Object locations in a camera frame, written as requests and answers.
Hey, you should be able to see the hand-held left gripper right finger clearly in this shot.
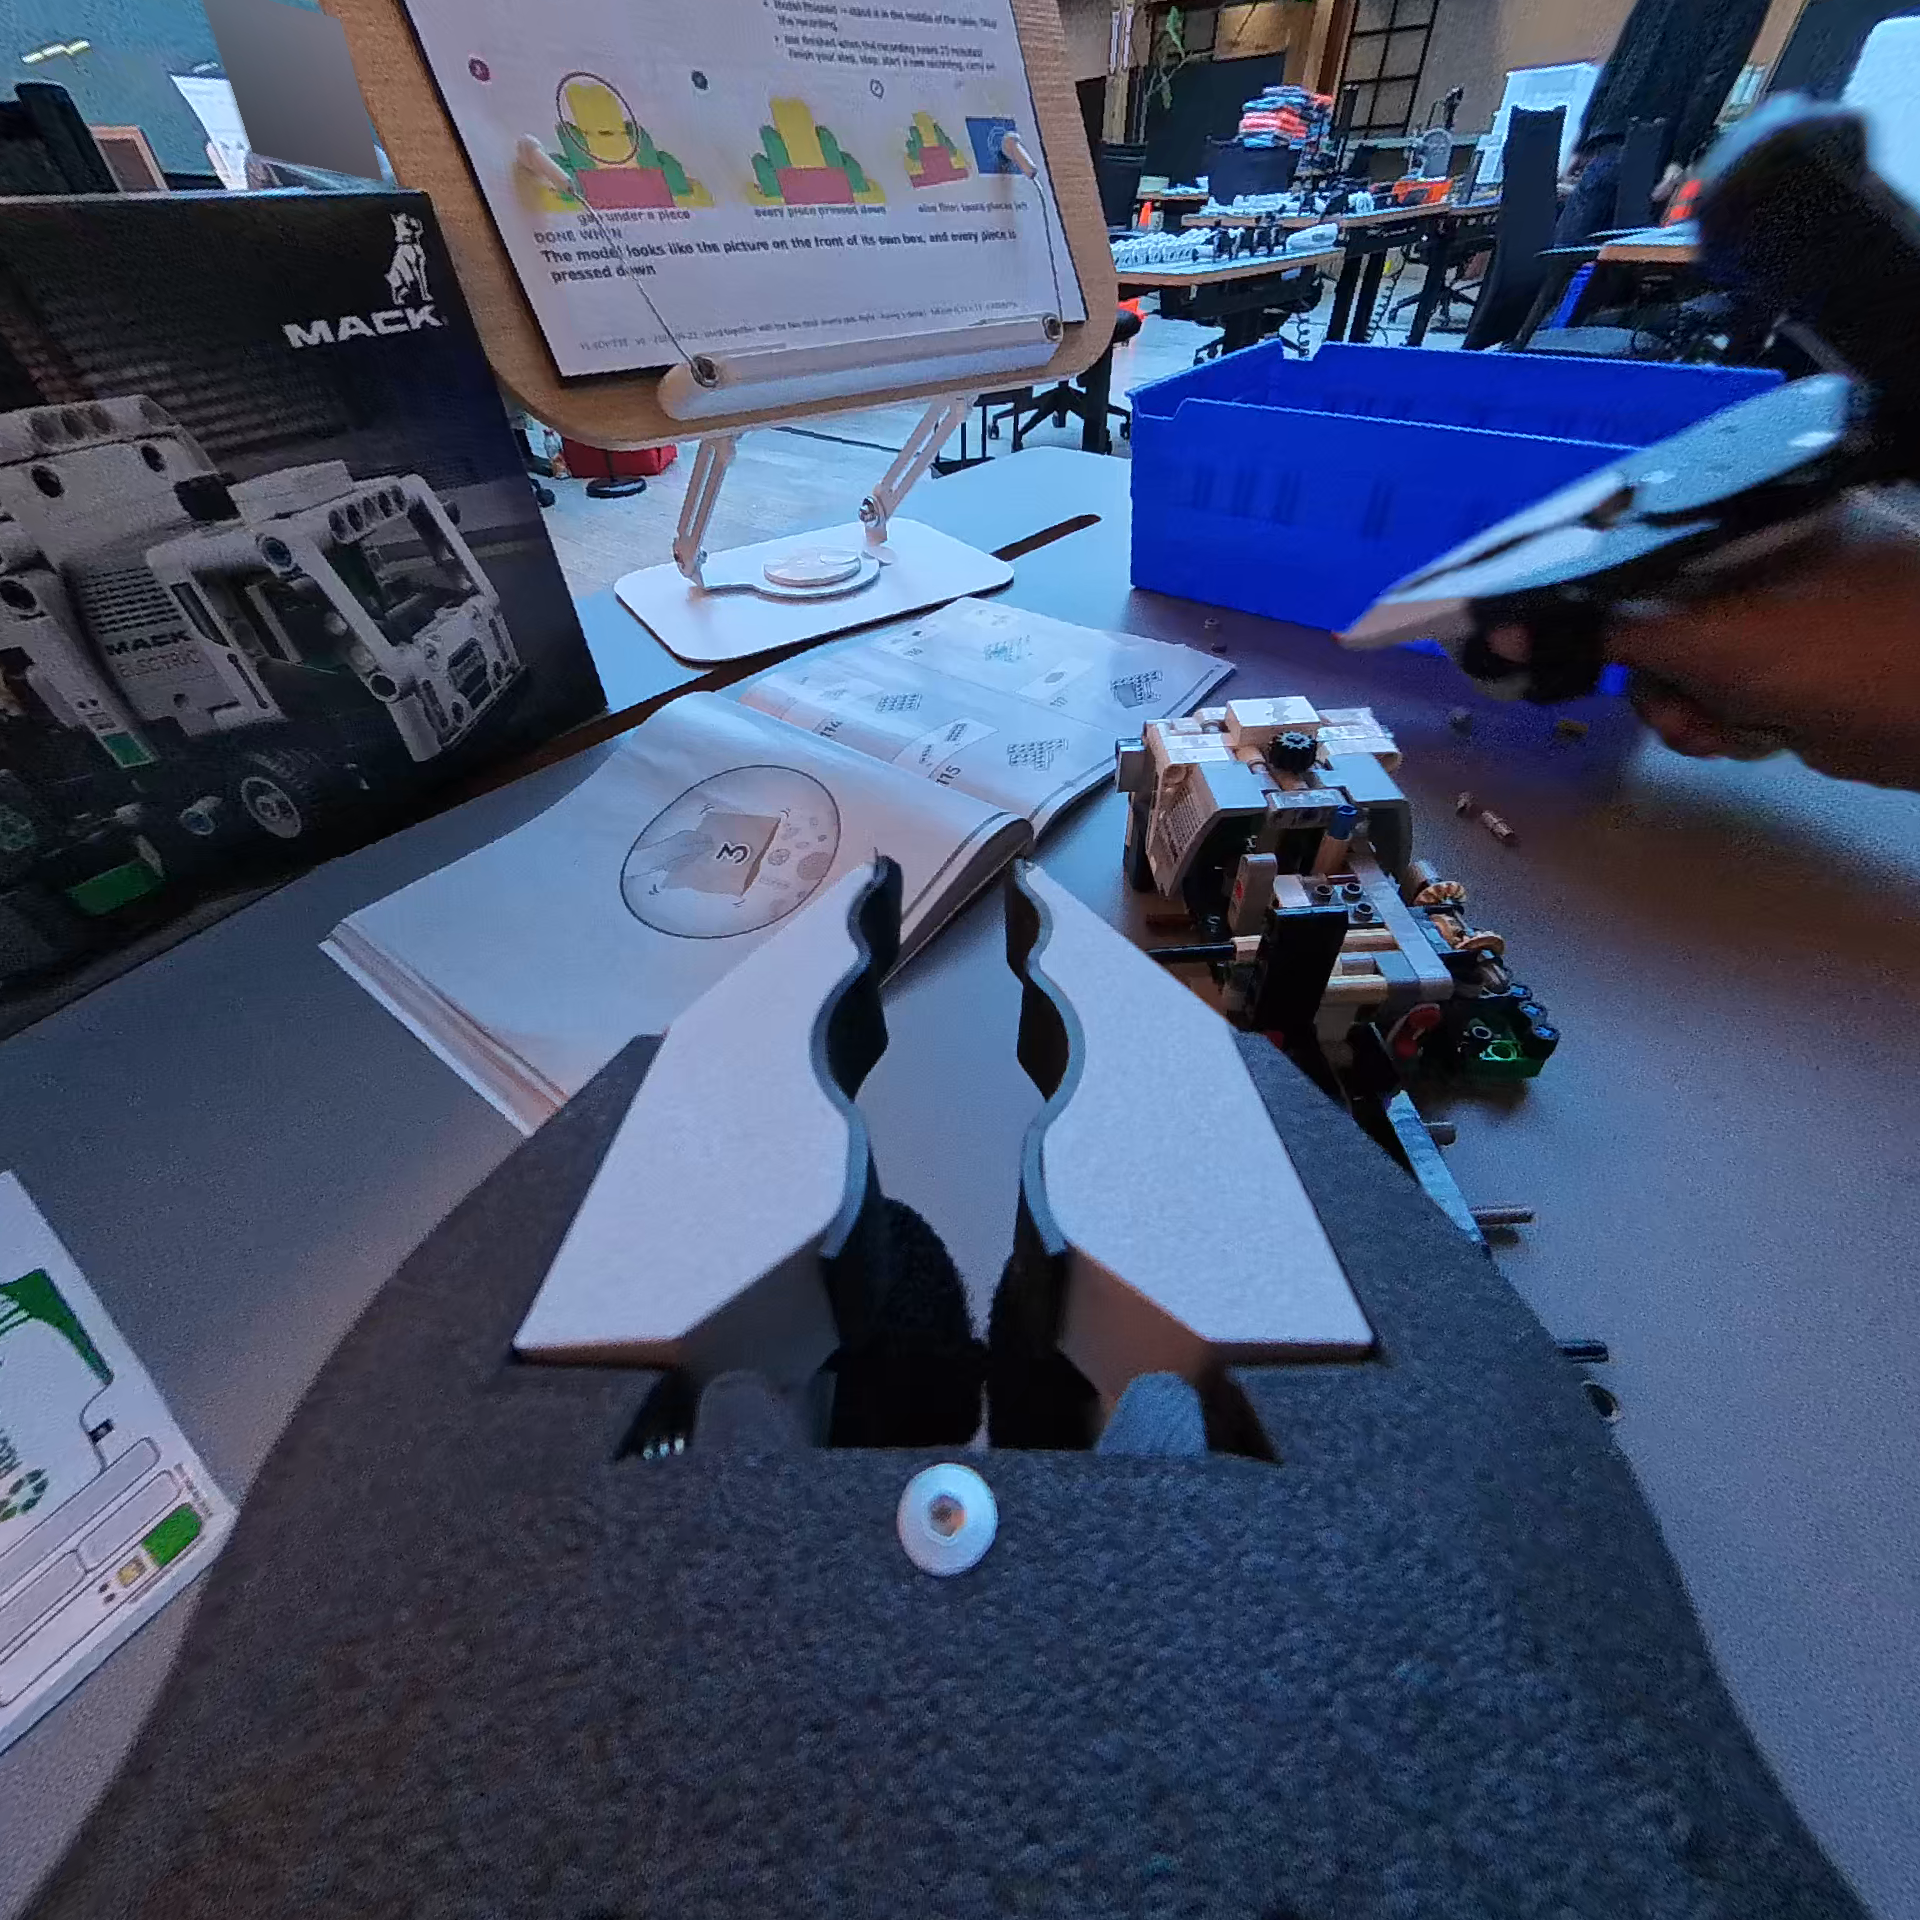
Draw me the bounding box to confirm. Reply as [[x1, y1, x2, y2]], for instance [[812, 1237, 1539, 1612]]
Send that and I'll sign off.
[[1005, 859, 1379, 1367]]

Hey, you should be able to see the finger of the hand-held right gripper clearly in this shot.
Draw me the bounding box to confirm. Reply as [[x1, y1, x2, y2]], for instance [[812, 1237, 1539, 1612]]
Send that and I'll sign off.
[[1347, 375, 1863, 628], [1337, 445, 1842, 649]]

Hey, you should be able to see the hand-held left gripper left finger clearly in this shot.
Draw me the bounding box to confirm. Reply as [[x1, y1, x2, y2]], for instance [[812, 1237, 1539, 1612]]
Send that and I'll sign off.
[[510, 854, 905, 1370]]

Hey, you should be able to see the lego instruction booklet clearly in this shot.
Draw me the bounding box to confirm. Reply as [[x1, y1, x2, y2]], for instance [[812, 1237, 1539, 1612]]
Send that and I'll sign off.
[[321, 595, 1236, 1137]]

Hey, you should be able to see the lego truck model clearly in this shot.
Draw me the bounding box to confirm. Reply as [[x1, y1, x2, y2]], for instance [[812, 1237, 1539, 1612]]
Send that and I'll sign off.
[[1114, 693, 1566, 1249]]

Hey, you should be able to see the black lego truck box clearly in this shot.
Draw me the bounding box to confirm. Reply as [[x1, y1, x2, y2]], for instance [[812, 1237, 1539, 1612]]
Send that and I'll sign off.
[[0, 187, 609, 1037]]

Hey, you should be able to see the person's right hand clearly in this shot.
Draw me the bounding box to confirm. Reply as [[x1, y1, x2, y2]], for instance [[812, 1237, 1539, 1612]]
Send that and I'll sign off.
[[1602, 484, 1920, 792]]

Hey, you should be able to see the blue plastic bin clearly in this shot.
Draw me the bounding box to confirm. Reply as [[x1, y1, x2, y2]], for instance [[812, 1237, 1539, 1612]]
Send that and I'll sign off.
[[1126, 337, 1797, 604]]

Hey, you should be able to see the black office chair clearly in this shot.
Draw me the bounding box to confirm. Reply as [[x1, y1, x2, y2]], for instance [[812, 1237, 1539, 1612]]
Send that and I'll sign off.
[[973, 284, 1137, 454], [1462, 103, 1574, 356]]

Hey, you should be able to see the background work table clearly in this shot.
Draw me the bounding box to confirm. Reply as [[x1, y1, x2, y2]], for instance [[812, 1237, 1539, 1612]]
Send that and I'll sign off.
[[1108, 209, 1502, 368]]

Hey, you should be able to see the wooden document stand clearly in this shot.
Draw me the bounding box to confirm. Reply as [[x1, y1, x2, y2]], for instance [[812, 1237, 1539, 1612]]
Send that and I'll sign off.
[[321, 0, 1121, 666]]

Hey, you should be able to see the green printed sticker sheet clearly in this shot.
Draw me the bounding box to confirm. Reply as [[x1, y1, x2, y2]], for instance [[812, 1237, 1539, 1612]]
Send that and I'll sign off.
[[0, 1170, 242, 1753]]

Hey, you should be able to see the printed instruction sheet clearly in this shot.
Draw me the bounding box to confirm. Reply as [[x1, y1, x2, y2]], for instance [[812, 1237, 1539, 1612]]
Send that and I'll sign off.
[[401, 0, 1094, 380]]

